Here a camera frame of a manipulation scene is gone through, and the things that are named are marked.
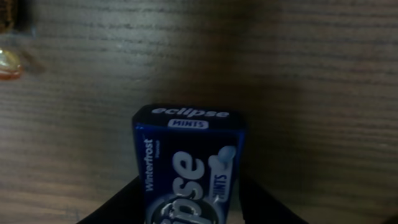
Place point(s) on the blue candy pack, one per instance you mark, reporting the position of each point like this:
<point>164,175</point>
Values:
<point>186,155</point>

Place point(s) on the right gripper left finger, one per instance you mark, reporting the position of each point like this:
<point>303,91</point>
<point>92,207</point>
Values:
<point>127,205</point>

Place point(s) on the gold wrapped candy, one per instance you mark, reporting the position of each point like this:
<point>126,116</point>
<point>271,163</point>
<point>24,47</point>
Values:
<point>7,63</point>

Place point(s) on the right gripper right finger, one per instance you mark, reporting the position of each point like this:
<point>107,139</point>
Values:
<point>261,208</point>

